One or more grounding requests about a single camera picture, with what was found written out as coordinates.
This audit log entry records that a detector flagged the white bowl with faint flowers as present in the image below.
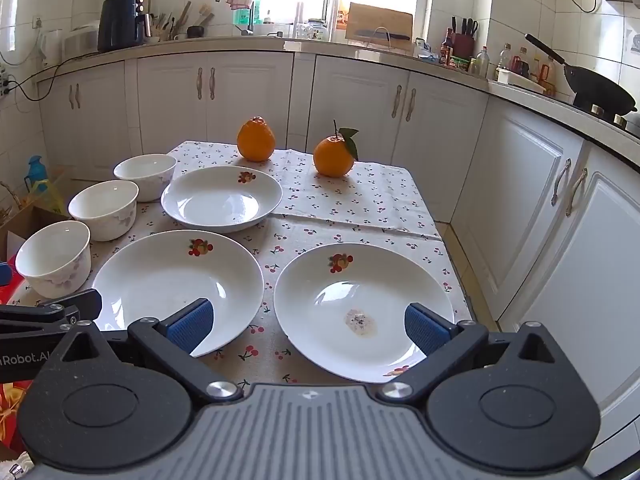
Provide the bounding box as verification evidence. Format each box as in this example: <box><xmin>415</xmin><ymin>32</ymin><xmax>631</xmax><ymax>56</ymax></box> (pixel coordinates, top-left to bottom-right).
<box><xmin>68</xmin><ymin>180</ymin><xmax>140</xmax><ymax>242</ymax></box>
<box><xmin>113</xmin><ymin>153</ymin><xmax>178</xmax><ymax>203</ymax></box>
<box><xmin>15</xmin><ymin>220</ymin><xmax>92</xmax><ymax>300</ymax></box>

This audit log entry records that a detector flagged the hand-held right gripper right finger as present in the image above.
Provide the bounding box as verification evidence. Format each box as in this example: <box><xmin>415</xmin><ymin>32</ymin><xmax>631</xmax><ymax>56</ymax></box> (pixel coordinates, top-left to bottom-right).
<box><xmin>377</xmin><ymin>302</ymin><xmax>557</xmax><ymax>407</ymax></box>

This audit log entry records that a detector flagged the glass jar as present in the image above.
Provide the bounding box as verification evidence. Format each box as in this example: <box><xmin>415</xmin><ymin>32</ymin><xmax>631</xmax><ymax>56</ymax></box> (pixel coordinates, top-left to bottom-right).
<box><xmin>295</xmin><ymin>17</ymin><xmax>331</xmax><ymax>41</ymax></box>

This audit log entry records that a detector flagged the red printed bag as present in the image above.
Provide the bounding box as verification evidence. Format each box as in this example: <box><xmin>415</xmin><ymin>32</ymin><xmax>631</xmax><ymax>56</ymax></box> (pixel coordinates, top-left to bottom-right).
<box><xmin>0</xmin><ymin>280</ymin><xmax>36</xmax><ymax>456</ymax></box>

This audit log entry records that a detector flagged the silver kitchen faucet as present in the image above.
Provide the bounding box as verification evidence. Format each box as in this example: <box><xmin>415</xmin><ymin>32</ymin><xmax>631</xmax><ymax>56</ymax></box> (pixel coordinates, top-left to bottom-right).
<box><xmin>216</xmin><ymin>0</ymin><xmax>256</xmax><ymax>36</ymax></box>

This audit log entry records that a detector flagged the bumpy orange without leaf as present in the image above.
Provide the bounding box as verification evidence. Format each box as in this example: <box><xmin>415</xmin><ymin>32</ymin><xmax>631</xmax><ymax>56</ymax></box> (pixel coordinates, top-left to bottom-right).
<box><xmin>236</xmin><ymin>116</ymin><xmax>277</xmax><ymax>163</ymax></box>

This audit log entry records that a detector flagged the black wok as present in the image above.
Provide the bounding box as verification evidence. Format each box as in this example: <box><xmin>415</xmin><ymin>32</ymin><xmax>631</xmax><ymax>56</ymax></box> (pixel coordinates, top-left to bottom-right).
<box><xmin>525</xmin><ymin>34</ymin><xmax>638</xmax><ymax>116</ymax></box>

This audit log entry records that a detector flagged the stained white plate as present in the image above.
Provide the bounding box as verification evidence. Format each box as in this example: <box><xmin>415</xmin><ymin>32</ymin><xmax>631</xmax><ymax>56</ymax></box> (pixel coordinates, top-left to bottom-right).
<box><xmin>273</xmin><ymin>242</ymin><xmax>456</xmax><ymax>384</ymax></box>

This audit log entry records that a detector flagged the white rice cooker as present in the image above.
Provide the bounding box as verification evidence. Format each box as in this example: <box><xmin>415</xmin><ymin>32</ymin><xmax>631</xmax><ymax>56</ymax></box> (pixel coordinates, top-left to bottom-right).
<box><xmin>62</xmin><ymin>22</ymin><xmax>101</xmax><ymax>61</ymax></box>

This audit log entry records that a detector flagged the orange with green leaf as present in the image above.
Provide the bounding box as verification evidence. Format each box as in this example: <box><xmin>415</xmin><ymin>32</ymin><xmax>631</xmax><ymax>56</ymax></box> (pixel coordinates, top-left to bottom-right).
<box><xmin>313</xmin><ymin>120</ymin><xmax>360</xmax><ymax>178</ymax></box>

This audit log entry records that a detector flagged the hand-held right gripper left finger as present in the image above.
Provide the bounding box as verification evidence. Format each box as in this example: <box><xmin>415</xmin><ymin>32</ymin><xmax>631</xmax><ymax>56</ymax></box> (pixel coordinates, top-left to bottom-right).
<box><xmin>55</xmin><ymin>298</ymin><xmax>244</xmax><ymax>407</ymax></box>

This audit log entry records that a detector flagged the blue plastic bottle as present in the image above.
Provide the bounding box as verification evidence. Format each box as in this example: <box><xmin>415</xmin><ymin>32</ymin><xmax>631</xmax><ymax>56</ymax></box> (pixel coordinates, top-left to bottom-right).
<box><xmin>26</xmin><ymin>155</ymin><xmax>48</xmax><ymax>193</ymax></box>

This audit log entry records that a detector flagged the black air fryer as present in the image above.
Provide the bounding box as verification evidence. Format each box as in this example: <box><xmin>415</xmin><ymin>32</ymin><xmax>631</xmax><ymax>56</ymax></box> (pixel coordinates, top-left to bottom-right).
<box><xmin>97</xmin><ymin>0</ymin><xmax>146</xmax><ymax>53</ymax></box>

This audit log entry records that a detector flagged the cardboard box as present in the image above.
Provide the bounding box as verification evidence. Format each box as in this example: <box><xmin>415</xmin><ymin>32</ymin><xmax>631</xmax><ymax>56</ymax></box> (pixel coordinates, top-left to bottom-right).
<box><xmin>0</xmin><ymin>202</ymin><xmax>71</xmax><ymax>261</ymax></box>

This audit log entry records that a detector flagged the cherry print tablecloth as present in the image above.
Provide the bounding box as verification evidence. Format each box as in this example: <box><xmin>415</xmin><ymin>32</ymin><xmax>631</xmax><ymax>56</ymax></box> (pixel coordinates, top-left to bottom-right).
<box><xmin>7</xmin><ymin>140</ymin><xmax>473</xmax><ymax>388</ymax></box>

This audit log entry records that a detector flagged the white plate with fruit print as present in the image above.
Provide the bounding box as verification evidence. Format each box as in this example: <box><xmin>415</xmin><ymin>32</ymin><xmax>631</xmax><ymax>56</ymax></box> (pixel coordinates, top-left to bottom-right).
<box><xmin>160</xmin><ymin>165</ymin><xmax>284</xmax><ymax>234</ymax></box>
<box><xmin>91</xmin><ymin>230</ymin><xmax>265</xmax><ymax>358</ymax></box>

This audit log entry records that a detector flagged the wooden cutting board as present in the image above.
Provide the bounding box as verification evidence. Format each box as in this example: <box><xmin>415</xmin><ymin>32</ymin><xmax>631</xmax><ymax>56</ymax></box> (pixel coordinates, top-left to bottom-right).
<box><xmin>345</xmin><ymin>2</ymin><xmax>415</xmax><ymax>43</ymax></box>

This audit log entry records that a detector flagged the utensil holder with utensils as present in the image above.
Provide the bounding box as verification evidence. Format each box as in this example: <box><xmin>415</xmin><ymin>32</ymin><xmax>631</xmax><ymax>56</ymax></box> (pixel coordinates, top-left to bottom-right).
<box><xmin>150</xmin><ymin>2</ymin><xmax>193</xmax><ymax>43</ymax></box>

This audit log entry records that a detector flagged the white plastic tray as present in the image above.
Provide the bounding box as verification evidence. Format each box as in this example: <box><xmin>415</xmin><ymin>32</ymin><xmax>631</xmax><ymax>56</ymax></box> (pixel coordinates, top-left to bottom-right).
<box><xmin>495</xmin><ymin>67</ymin><xmax>548</xmax><ymax>93</ymax></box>

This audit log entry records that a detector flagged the red knife block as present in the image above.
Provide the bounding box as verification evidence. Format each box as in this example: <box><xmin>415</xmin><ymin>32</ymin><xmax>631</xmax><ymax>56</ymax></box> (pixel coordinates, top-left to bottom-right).
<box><xmin>450</xmin><ymin>16</ymin><xmax>480</xmax><ymax>60</ymax></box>

